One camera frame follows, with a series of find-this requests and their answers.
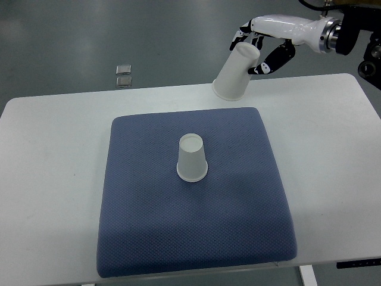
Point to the metal floor plate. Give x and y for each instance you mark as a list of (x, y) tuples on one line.
[(123, 81), (123, 69)]

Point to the black table control panel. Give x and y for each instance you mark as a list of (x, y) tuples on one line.
[(358, 263)]

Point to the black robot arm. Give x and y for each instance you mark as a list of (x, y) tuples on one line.
[(357, 16)]

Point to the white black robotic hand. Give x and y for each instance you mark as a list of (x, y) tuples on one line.
[(320, 35)]

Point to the upper metal floor plate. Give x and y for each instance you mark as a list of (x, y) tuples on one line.
[(123, 69)]

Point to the white paper cup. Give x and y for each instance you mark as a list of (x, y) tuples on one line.
[(233, 79), (191, 164)]

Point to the blue fabric cushion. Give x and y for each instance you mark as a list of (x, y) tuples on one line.
[(153, 221)]

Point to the lower metal floor plate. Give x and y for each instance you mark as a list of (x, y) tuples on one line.
[(123, 81)]

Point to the white table leg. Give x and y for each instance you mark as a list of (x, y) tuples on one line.
[(307, 275)]

